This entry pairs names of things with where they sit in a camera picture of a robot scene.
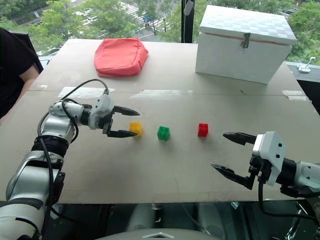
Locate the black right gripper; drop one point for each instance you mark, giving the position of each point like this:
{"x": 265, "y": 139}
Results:
{"x": 260, "y": 168}

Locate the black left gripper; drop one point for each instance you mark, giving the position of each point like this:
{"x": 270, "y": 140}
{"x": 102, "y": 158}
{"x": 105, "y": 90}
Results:
{"x": 109, "y": 124}

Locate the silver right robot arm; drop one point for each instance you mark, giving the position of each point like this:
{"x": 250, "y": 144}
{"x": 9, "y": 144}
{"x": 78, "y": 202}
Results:
{"x": 303, "y": 175}

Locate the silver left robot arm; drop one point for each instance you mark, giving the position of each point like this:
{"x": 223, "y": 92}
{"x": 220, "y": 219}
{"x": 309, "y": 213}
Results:
{"x": 53, "y": 125}

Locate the yellow toy brick cube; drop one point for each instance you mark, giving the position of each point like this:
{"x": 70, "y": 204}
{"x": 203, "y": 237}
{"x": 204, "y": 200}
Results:
{"x": 136, "y": 129}

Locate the green toy brick cube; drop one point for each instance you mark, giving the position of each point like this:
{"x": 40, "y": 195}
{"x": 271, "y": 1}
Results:
{"x": 163, "y": 133}

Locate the red toy brick cube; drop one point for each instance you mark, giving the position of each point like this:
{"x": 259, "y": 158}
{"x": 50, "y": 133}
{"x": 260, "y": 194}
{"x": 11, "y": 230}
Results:
{"x": 203, "y": 130}

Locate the red fabric pouch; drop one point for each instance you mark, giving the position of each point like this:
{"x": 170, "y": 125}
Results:
{"x": 120, "y": 57}

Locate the white foam box with lid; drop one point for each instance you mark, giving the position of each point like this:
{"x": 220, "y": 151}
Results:
{"x": 245, "y": 50}

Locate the grey robot torso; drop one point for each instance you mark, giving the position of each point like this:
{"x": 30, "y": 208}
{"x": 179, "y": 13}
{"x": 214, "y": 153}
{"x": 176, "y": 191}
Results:
{"x": 160, "y": 235}

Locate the metal box latch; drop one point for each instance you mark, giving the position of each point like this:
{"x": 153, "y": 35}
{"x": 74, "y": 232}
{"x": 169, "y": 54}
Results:
{"x": 245, "y": 40}

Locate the person in black shirt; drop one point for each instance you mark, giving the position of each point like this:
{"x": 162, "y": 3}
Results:
{"x": 12, "y": 72}

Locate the white hanging tag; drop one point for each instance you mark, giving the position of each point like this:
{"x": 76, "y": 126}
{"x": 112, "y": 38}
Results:
{"x": 188, "y": 6}

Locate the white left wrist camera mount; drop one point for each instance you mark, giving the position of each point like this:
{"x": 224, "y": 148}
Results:
{"x": 101, "y": 110}

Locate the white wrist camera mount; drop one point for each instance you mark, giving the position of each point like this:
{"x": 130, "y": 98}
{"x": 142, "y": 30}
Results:
{"x": 101, "y": 110}
{"x": 273, "y": 150}

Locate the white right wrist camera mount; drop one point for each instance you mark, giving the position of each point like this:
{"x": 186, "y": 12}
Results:
{"x": 273, "y": 150}

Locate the black window frame post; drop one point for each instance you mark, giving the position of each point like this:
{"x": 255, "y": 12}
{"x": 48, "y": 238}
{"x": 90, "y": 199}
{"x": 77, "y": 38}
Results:
{"x": 187, "y": 25}

